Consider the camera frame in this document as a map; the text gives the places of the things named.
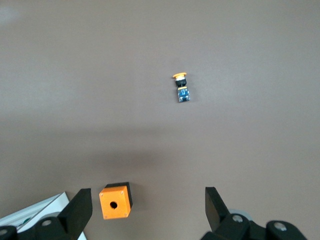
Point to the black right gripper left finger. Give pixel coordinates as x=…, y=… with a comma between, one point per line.
x=75, y=212

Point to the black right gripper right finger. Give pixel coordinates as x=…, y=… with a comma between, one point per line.
x=217, y=212

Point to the yellow cap push button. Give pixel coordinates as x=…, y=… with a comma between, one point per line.
x=183, y=95

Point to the orange box with round hole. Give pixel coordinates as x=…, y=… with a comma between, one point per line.
x=107, y=200

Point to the brown table cover mat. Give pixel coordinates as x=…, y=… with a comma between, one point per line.
x=175, y=137

